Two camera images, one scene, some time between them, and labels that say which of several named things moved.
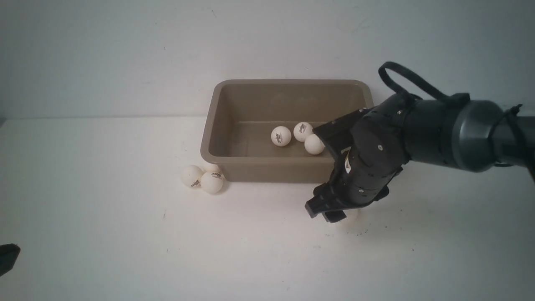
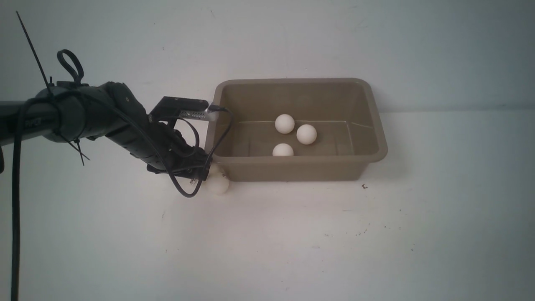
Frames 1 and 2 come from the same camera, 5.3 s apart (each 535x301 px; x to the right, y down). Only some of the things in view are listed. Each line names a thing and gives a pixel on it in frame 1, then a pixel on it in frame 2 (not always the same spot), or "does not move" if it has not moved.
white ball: x=281 y=136 to x=284 y=123
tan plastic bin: x=237 y=118 does not move
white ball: x=301 y=130 does not move
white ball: x=313 y=144 to x=283 y=149
